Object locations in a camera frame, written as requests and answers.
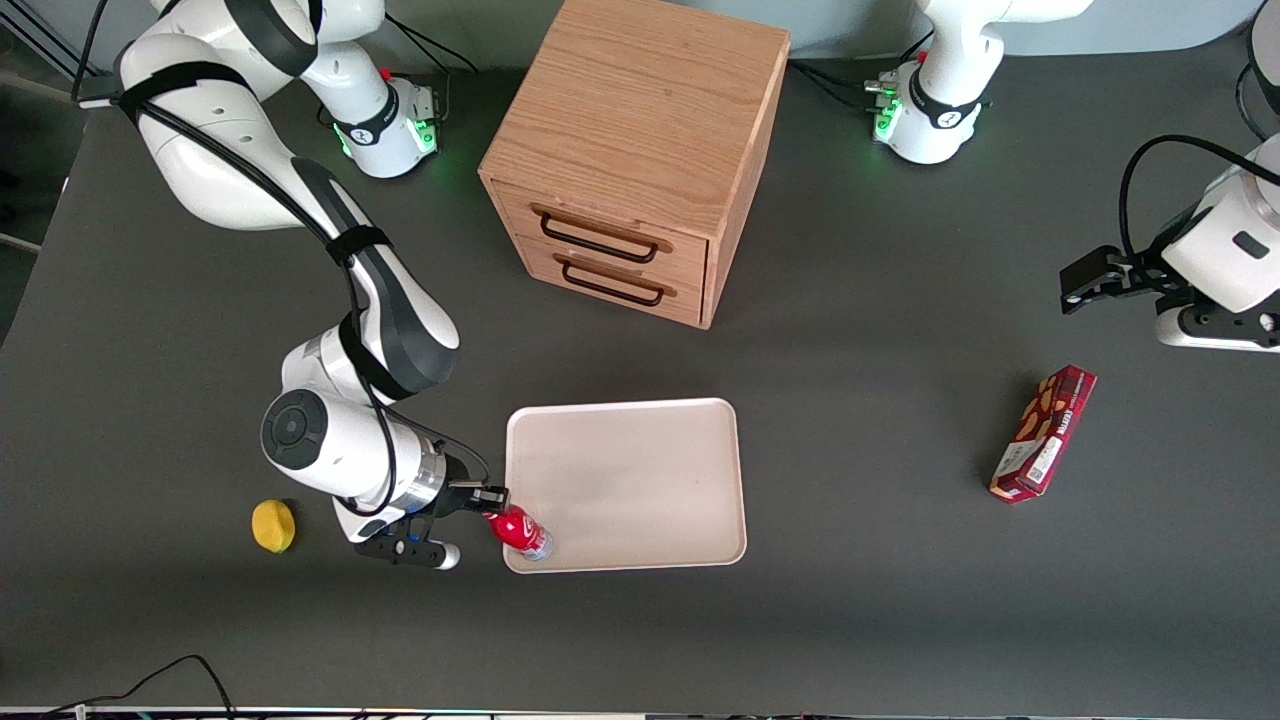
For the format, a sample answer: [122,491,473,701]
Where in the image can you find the wooden drawer cabinet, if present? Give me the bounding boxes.
[478,0,792,331]

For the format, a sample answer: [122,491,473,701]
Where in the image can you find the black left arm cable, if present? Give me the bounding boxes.
[1118,134,1280,263]

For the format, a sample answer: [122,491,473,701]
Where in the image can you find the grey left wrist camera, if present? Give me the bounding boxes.
[1155,297,1280,353]

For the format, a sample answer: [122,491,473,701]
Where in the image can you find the grey aluminium frame rail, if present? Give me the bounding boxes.
[0,18,101,83]

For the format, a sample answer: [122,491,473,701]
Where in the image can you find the black left base cables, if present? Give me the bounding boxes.
[790,30,933,113]

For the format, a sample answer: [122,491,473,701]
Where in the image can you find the narrow wooden drawer front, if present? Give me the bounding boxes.
[520,240,707,327]

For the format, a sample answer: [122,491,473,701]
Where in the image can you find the short black drawer handle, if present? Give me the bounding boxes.
[553,253,679,308]

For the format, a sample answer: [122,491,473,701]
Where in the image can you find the beige plastic tray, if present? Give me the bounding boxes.
[502,397,749,575]

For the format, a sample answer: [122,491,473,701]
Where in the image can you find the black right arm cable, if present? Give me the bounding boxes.
[72,0,491,516]

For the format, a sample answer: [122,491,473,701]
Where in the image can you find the thin black table cable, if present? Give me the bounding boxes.
[45,655,236,720]

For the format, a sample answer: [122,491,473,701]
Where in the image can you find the long black drawer handle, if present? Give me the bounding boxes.
[530,203,674,265]

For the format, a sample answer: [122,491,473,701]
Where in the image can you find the black base cables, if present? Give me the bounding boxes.
[383,20,479,127]
[790,30,933,113]

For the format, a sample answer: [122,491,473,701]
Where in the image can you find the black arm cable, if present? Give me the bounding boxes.
[72,0,491,516]
[1118,134,1280,263]

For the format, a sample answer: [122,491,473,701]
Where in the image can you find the wide wooden drawer front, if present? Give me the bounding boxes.
[490,180,711,289]

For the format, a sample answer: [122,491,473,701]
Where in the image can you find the yellow lemon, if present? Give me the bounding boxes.
[251,499,297,554]

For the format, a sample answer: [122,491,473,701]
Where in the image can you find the red snack box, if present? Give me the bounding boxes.
[989,364,1098,505]

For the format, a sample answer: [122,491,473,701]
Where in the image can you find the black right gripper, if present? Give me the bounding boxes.
[432,462,512,518]

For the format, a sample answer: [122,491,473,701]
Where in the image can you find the black right base cables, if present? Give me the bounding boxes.
[383,20,479,127]

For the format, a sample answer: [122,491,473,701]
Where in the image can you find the red coke bottle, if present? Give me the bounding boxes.
[485,505,554,562]

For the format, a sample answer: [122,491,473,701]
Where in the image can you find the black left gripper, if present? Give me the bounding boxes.
[1060,245,1193,317]

